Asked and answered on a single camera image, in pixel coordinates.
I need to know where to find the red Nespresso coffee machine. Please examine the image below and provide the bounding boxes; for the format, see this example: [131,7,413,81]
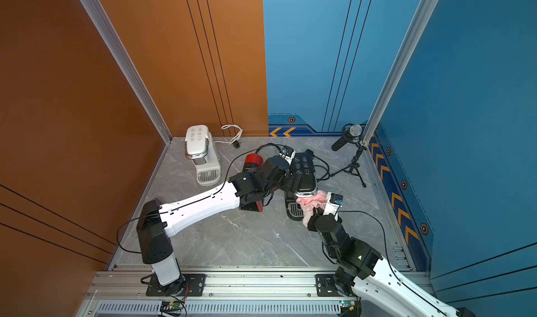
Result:
[238,153,265,213]

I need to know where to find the black coffee machine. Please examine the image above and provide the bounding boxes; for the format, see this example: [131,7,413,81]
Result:
[285,149,317,221]

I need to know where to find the pink striped towel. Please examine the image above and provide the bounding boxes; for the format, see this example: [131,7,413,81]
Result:
[296,191,328,227]

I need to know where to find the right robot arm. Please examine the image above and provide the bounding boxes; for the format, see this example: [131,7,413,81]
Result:
[308,214,475,316]

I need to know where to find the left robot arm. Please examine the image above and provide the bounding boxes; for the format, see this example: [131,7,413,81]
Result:
[136,146,300,295]

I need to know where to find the white coffee machine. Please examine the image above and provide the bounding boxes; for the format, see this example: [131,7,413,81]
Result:
[185,125,222,186]

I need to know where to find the right green circuit board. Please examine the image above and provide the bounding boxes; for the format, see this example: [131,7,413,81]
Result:
[338,300,362,317]

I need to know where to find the green circuit board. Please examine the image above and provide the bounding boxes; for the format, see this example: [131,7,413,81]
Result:
[338,300,362,317]
[159,300,187,317]

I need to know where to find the black microphone on tripod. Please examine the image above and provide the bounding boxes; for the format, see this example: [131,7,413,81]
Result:
[329,123,368,188]

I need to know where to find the left green circuit board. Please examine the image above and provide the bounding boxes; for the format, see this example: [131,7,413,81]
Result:
[159,300,187,317]

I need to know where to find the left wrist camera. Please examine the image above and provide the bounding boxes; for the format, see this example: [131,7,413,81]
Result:
[279,146,296,165]

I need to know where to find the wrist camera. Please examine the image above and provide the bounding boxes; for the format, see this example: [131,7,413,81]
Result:
[323,192,343,220]
[279,146,296,165]

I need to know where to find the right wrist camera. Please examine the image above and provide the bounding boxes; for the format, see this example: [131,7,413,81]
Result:
[323,192,343,220]

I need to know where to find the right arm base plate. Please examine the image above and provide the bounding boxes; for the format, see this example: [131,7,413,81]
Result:
[315,272,372,297]

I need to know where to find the white power cable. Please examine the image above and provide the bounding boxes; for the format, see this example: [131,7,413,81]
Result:
[213,123,244,149]

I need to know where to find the black machine power cable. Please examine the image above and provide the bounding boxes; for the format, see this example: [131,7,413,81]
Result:
[303,148,332,183]

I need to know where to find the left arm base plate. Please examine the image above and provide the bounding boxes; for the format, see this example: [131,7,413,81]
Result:
[141,273,206,297]

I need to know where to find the aluminium front rail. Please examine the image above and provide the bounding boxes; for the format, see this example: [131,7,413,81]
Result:
[75,268,446,317]

